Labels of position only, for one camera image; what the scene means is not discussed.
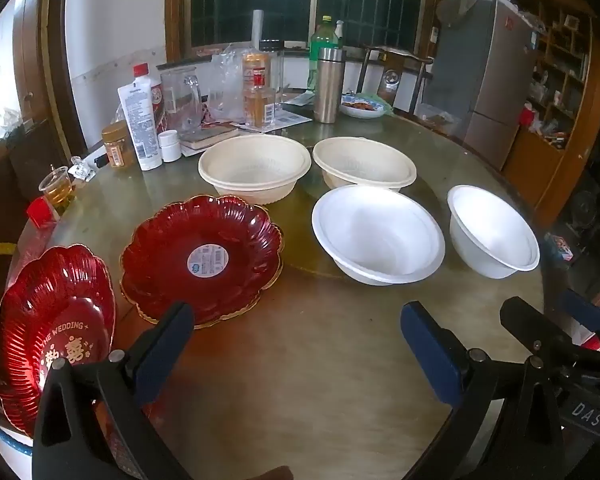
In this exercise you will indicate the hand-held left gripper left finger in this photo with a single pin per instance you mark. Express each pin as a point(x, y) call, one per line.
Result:
point(165, 355)

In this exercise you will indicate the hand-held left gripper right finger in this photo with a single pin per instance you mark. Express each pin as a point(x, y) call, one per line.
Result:
point(430, 355)

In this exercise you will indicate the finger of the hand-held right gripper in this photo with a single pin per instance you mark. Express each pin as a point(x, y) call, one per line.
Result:
point(522, 317)
point(580, 310)

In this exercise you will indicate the red plate with round sticker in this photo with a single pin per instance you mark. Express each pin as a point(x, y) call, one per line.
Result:
point(165, 265)

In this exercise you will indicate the small white disposable bowl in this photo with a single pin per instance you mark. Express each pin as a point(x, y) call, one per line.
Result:
point(485, 230)

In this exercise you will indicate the large white disposable bowl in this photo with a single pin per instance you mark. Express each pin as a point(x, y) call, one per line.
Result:
point(375, 230)

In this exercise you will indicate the red plate with gold print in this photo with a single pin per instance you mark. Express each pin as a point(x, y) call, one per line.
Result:
point(30, 310)

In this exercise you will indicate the cream disposable bowl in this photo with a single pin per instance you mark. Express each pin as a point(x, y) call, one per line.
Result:
point(360, 160)
point(250, 165)

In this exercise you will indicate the small colourful box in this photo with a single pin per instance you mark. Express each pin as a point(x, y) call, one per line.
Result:
point(561, 247)

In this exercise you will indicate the red-capped bottle lying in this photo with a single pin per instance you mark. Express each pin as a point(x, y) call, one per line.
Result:
point(42, 210)

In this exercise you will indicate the clear plastic cup of tea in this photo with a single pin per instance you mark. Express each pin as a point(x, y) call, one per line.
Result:
point(57, 187)

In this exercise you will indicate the wooden shelf cabinet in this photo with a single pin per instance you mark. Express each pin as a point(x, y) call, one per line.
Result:
point(565, 110)

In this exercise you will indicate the small white jar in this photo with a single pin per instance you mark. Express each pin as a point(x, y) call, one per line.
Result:
point(169, 146)

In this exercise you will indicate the amber jar with gold lid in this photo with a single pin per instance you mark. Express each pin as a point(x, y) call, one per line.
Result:
point(117, 147)

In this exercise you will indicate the worn book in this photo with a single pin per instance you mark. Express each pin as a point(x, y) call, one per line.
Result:
point(207, 137)

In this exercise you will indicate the white lotion bottle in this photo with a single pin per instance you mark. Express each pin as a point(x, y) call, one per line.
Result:
point(141, 125)

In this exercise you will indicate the dark wooden sideboard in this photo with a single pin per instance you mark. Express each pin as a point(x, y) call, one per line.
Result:
point(25, 170)

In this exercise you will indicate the grey refrigerator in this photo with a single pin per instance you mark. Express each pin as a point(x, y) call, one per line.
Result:
point(485, 75)

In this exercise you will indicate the clear glass pitcher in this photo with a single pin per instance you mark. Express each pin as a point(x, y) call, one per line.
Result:
point(180, 100)

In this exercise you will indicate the patterned plate with food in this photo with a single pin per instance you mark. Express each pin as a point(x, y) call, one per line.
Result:
point(362, 106)

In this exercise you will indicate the small amber liquor bottle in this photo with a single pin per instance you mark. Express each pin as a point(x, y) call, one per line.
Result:
point(260, 107)

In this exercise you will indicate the printed paper leaflet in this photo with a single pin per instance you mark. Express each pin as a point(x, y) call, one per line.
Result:
point(290, 119)

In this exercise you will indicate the wooden chair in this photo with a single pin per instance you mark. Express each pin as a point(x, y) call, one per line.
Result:
point(395, 77)

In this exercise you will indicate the stainless steel thermos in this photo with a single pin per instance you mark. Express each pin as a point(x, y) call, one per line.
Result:
point(329, 87)

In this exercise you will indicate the white bottle with red cap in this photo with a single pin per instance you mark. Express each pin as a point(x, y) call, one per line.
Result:
point(141, 70)

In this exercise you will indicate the clear plastic bag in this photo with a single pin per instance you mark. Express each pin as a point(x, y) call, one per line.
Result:
point(227, 75)

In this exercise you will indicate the gold carton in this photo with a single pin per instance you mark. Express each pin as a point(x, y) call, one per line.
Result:
point(256, 62)

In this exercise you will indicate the glass jar with black lid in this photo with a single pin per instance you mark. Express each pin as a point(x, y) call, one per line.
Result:
point(275, 60)

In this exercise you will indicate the white plastic roll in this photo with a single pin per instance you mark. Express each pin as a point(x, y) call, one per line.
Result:
point(259, 30)

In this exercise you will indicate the green plastic bottle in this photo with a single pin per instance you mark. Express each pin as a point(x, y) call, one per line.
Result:
point(320, 35)

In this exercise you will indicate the wooden framed window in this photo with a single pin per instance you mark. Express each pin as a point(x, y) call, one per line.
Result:
point(360, 0)

